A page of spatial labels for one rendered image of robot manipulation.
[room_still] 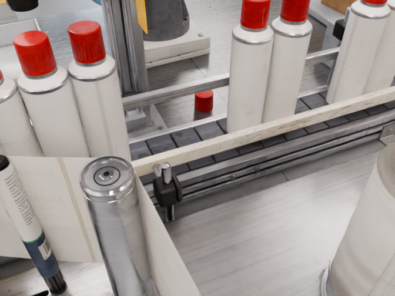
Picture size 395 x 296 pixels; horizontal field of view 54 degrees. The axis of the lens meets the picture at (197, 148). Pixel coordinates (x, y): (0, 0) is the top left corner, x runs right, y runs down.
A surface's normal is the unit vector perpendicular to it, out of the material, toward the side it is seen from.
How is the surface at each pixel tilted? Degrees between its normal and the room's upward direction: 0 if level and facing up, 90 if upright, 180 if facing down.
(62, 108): 90
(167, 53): 90
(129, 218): 90
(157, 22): 71
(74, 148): 90
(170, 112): 0
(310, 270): 0
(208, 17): 0
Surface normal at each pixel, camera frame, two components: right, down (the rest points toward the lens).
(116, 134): 0.67, 0.51
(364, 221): -0.99, 0.08
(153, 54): 0.44, 0.62
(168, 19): 0.45, 0.34
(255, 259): 0.00, -0.73
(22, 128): 0.90, 0.30
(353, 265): -0.94, 0.27
